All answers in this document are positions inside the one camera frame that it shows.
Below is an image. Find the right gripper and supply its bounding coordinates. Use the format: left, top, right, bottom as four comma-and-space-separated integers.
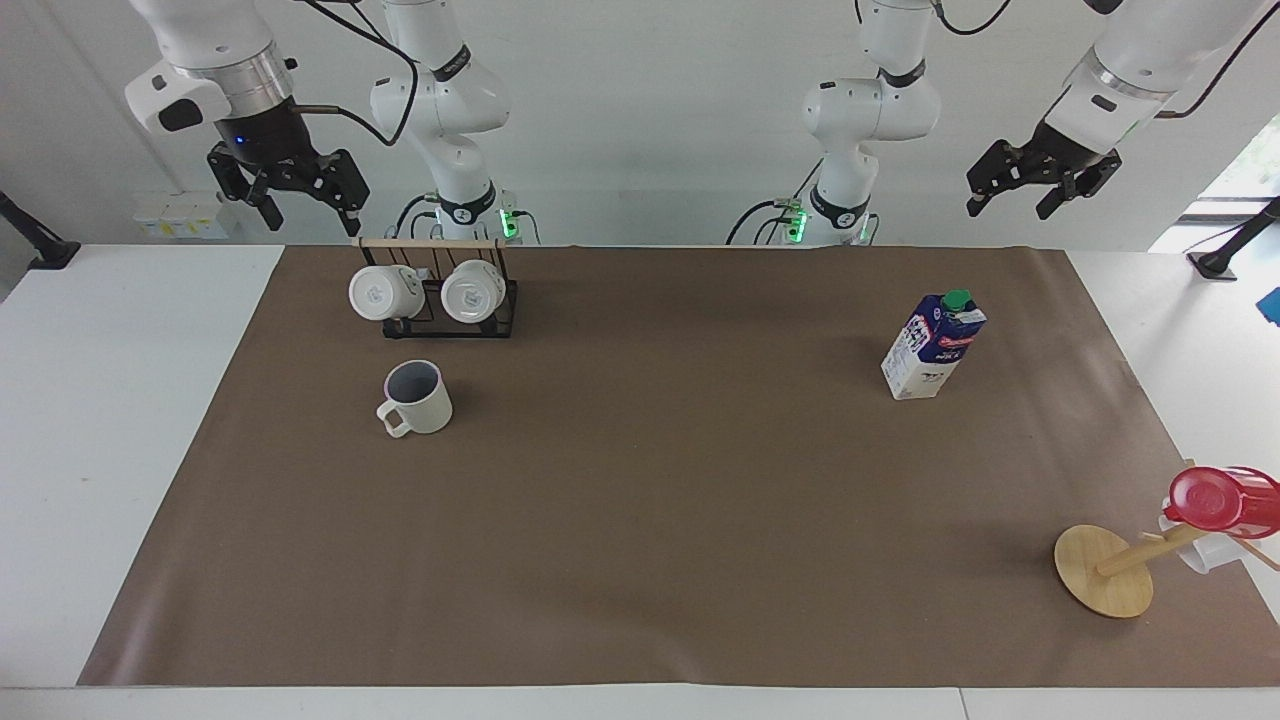
206, 94, 372, 239

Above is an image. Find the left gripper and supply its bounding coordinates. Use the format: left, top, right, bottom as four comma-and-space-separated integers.
964, 119, 1124, 222

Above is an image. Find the blue white milk carton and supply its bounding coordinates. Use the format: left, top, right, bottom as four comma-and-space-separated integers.
880, 289, 989, 403

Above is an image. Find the red plastic cup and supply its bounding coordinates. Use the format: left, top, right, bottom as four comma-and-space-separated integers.
1162, 465, 1280, 542

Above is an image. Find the white cup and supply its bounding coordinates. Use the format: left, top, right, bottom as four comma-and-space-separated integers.
1157, 511, 1247, 575

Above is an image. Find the white hanging mug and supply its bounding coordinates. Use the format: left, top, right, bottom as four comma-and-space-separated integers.
348, 263, 427, 324
440, 259, 507, 326

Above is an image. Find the black stand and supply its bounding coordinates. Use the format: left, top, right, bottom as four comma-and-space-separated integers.
1185, 195, 1280, 282
0, 190, 82, 272

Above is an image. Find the white mug grey inside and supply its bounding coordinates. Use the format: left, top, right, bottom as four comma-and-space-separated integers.
376, 359, 454, 440

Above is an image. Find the wooden mug tree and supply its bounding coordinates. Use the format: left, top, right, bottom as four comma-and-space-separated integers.
1053, 458, 1280, 620

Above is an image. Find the black cable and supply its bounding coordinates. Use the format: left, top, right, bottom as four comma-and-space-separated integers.
930, 0, 1016, 37
394, 192, 443, 242
1155, 0, 1276, 120
296, 0, 421, 148
725, 158, 829, 247

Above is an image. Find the black wire mug rack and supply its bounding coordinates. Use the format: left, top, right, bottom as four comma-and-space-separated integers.
354, 236, 522, 340

